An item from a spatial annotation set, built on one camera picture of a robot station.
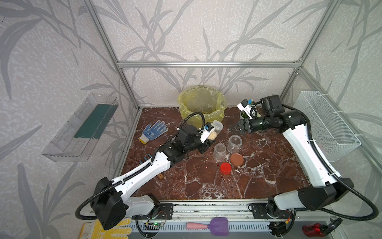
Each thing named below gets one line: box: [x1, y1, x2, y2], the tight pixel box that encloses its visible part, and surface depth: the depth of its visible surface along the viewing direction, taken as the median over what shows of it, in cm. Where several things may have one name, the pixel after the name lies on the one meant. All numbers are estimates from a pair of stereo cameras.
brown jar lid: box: [229, 152, 245, 167], surface depth 93 cm
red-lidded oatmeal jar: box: [212, 142, 227, 163], surface depth 88 cm
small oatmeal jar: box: [207, 120, 224, 141], surface depth 72 cm
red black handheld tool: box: [301, 217, 344, 238], surface depth 61 cm
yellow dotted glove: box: [79, 218, 132, 239], surface depth 69 cm
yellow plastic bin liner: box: [178, 86, 227, 128], surface depth 96 cm
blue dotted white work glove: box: [138, 120, 169, 145], surface depth 107 cm
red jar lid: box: [219, 161, 233, 176], surface depth 88 cm
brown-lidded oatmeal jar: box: [226, 134, 243, 154], surface depth 93 cm
